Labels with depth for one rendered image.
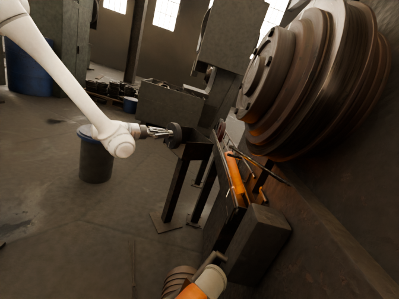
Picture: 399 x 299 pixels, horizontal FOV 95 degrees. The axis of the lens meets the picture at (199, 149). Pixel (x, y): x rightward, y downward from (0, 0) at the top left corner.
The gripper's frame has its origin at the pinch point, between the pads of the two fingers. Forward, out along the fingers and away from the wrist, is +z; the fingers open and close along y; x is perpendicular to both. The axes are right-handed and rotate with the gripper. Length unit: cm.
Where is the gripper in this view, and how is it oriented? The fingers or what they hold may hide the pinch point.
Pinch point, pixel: (173, 133)
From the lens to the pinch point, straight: 108.6
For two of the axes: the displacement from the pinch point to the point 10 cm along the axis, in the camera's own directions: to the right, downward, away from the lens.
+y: 5.2, 4.7, -7.1
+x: 2.6, -8.8, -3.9
